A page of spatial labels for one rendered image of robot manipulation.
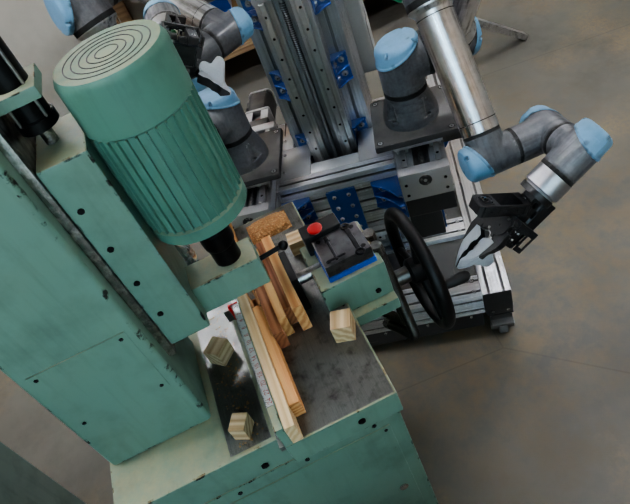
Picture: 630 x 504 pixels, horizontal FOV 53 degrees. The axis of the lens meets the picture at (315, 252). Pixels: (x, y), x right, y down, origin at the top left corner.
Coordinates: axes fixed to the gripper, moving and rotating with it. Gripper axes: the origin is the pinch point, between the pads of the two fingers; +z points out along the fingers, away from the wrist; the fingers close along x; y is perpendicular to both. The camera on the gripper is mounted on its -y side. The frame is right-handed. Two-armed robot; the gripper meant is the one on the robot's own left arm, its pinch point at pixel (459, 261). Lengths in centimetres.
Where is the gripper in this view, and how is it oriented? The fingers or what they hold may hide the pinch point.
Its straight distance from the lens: 128.6
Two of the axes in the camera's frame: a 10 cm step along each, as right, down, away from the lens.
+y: 7.1, 3.6, 6.1
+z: -6.3, 7.1, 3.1
